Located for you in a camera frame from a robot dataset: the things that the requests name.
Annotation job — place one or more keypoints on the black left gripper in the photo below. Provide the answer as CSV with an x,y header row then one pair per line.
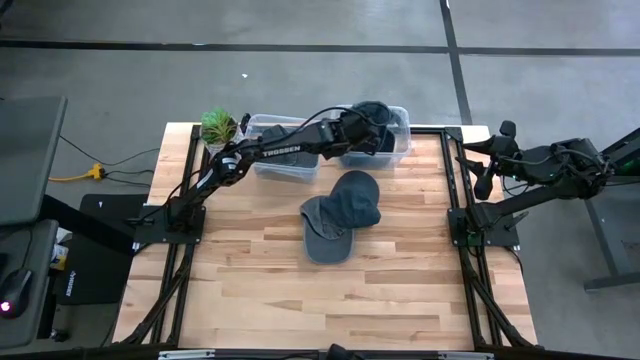
x,y
360,132

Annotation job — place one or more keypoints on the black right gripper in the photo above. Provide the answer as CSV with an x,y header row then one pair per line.
x,y
507,152

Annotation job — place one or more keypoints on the grey baseball cap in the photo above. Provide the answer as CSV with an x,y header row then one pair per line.
x,y
327,250

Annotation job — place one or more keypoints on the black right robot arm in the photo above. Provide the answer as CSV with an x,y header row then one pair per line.
x,y
550,192

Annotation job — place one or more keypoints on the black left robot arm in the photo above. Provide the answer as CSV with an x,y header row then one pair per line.
x,y
280,150

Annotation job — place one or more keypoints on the clear plastic storage bin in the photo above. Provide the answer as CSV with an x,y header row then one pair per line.
x,y
370,162
285,175

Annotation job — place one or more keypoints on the potted plant in patterned pot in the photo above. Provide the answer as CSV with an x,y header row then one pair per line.
x,y
218,127

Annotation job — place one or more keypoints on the grey metal stand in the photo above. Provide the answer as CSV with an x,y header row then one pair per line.
x,y
602,240

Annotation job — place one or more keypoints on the black Trossen case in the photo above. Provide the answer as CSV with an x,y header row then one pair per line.
x,y
100,270

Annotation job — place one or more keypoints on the small colourful carton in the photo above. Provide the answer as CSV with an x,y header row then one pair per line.
x,y
60,255

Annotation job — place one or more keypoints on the grey rectangular panel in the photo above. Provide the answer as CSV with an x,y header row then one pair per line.
x,y
30,160

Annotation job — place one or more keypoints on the grey side desk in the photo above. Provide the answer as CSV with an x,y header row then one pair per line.
x,y
35,300

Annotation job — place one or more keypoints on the black computer mouse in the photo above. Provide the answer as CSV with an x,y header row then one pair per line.
x,y
15,292

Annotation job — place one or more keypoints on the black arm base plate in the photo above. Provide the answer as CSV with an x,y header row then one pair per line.
x,y
150,230
505,235

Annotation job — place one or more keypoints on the silver aluminium bracket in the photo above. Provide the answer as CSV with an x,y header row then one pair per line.
x,y
185,354
465,355

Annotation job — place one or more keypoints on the black aluminium table frame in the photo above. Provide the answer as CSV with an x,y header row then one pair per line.
x,y
260,356

